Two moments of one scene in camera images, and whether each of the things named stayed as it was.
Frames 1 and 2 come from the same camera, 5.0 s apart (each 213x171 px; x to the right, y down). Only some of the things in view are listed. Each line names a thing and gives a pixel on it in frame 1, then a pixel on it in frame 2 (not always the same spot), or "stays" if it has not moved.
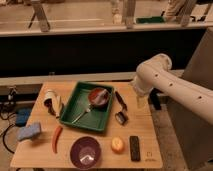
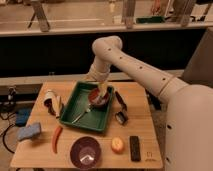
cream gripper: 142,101 → 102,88
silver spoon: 87,110 stays
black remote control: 134,148 stays
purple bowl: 85,152 stays
